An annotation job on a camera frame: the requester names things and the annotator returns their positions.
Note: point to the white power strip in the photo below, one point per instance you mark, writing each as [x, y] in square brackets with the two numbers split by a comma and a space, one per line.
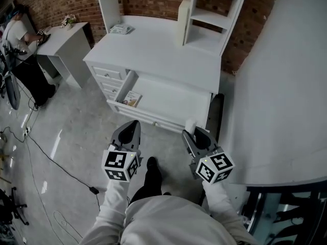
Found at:
[27, 131]

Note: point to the small printed box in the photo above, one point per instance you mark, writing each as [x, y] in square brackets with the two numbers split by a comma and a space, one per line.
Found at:
[132, 99]

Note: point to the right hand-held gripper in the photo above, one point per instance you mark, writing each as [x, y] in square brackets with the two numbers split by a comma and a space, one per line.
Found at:
[214, 167]

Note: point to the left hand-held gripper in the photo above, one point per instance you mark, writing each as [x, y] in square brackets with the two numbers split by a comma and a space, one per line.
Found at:
[116, 162]

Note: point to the person's black trouser leg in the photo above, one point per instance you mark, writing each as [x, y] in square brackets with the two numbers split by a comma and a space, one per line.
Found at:
[152, 177]

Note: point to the small white drawer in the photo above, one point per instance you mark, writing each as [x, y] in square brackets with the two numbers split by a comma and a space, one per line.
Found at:
[107, 73]
[111, 85]
[111, 94]

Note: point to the cream rectangular block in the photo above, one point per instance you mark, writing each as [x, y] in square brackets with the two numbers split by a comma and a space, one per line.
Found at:
[183, 22]

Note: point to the person's left forearm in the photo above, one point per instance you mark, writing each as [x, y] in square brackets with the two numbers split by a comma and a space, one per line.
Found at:
[112, 205]

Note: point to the white hutch side column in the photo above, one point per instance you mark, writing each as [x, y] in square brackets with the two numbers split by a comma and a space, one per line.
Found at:
[108, 6]

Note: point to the white desk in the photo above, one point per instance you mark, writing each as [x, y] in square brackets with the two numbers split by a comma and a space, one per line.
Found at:
[158, 50]

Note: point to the grey oval panel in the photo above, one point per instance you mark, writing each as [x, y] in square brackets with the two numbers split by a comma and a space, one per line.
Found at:
[12, 91]

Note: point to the flower vase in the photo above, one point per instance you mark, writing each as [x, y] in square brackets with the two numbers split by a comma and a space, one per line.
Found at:
[68, 22]

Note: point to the black office chair base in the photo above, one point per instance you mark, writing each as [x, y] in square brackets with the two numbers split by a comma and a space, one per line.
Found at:
[12, 208]

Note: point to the white hutch shelf unit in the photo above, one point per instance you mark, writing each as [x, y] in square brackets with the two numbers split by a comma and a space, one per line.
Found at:
[212, 22]

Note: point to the plain white side table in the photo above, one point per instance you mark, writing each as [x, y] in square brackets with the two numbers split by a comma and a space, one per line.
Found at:
[66, 45]

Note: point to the wet wipes packet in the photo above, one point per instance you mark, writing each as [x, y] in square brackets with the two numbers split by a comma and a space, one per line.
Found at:
[122, 29]

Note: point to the person's white sweatshirt torso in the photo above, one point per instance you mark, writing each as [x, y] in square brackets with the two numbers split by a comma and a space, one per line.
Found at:
[178, 221]

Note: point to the person's right forearm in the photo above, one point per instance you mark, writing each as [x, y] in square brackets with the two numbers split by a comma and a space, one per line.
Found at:
[219, 200]

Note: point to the large white drawer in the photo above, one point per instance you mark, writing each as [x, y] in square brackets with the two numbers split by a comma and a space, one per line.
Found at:
[166, 98]

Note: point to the black power adapter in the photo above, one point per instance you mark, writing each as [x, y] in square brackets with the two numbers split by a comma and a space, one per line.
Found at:
[94, 190]

